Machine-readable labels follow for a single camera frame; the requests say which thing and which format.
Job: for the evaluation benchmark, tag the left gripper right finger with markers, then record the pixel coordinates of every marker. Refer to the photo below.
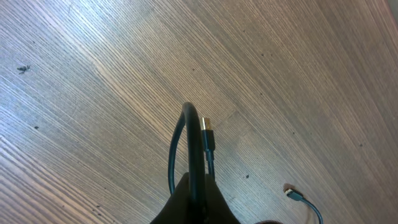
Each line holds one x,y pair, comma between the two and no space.
218,210

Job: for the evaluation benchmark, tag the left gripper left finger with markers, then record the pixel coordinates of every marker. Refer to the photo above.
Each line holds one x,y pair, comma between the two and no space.
175,210

